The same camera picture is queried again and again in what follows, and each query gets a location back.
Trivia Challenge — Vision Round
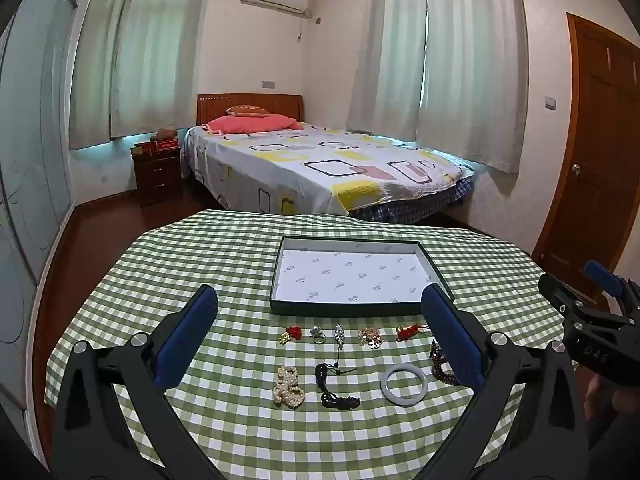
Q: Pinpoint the person's right hand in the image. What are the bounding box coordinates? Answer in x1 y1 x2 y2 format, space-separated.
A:
584 374 640 461

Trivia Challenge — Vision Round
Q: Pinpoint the wooden bed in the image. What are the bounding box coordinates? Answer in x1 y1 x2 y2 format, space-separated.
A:
181 92 476 226

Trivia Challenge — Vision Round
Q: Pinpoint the narrow white curtain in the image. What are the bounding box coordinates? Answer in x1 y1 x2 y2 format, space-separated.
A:
346 0 429 136
67 0 126 150

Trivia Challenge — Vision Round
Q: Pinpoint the red tassel gold charm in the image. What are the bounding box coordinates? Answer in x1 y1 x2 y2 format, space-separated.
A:
396 324 432 342

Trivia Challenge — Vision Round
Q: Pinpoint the black cord pendant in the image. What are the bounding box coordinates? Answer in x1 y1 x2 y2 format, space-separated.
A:
314 361 362 409

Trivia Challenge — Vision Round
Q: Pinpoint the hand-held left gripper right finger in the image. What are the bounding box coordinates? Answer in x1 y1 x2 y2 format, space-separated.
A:
421 284 593 480

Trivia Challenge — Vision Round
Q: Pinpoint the green checked tablecloth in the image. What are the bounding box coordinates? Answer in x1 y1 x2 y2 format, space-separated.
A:
44 208 581 480

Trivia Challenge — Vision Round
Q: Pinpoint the dark green shallow box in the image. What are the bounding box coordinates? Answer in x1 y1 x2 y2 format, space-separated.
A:
270 235 456 317

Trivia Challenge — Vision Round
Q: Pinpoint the dark wooden nightstand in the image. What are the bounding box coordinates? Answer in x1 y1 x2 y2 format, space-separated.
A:
131 147 185 206

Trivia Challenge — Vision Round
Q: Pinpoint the pearl bracelet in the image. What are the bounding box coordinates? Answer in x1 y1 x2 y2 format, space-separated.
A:
273 365 306 408

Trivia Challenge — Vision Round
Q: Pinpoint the white jade bangle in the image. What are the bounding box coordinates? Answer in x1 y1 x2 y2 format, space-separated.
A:
380 365 427 406

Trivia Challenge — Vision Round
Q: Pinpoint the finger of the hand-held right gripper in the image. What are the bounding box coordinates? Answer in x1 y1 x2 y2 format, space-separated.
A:
585 259 640 311
538 272 631 331

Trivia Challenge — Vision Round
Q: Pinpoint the patterned white bedsheet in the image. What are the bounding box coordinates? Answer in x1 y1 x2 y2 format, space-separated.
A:
181 122 476 218

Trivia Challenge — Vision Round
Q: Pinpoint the wide white curtain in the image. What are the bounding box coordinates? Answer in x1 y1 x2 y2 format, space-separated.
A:
416 0 530 175
109 0 207 137

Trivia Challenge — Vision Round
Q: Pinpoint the pink pillow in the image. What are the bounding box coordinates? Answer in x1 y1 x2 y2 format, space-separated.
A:
202 114 304 136

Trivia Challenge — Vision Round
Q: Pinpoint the wooden door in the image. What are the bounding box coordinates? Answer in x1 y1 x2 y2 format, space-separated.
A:
530 11 640 301

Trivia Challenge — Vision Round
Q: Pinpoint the frosted glass wardrobe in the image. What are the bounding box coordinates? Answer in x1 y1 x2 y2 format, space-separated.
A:
0 0 80 411

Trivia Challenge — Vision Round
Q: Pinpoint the dark red bead bracelet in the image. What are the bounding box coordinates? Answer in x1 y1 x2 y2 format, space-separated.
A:
429 339 462 387

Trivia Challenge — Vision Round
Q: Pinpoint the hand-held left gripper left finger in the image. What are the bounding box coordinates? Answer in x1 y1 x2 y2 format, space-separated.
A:
52 284 236 480

